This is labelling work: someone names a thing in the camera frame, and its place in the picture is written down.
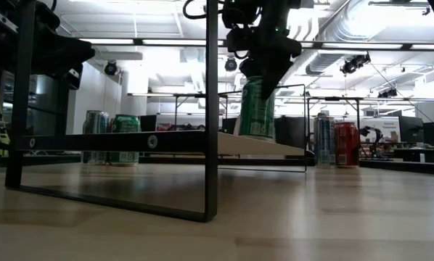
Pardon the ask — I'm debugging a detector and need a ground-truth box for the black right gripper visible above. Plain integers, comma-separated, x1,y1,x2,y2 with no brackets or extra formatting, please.
239,30,303,101

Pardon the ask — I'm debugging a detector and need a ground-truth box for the black table frame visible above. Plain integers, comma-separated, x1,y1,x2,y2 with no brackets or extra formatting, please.
0,154,434,178

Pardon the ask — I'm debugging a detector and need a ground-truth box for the yellow green container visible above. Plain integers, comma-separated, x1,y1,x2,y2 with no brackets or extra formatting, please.
0,128,12,156

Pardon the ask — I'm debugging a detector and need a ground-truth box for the long ceiling light strip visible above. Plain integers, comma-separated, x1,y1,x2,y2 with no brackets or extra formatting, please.
77,37,434,51

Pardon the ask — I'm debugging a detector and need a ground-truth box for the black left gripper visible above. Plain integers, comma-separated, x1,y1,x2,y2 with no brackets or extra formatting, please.
35,34,96,91

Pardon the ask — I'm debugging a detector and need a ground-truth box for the red cola can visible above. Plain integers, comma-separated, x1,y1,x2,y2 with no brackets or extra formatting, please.
334,121,361,168

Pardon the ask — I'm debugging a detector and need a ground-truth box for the white sign board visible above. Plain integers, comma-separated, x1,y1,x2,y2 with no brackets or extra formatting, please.
360,117,401,143

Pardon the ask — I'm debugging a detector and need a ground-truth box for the green soda can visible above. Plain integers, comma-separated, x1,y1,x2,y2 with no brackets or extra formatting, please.
110,115,142,167
237,75,277,141

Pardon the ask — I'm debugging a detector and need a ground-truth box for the tall can with blue tab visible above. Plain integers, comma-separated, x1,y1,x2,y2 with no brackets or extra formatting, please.
313,112,337,168
81,110,111,165

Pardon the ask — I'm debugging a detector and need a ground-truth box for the black track light cluster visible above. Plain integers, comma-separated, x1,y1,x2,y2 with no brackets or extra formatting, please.
377,86,399,99
340,52,372,75

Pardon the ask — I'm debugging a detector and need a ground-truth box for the silver ventilation duct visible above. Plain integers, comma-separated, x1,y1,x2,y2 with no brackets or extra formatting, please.
280,0,388,86

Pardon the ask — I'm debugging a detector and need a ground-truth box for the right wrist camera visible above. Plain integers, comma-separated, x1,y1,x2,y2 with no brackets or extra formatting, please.
226,28,256,54

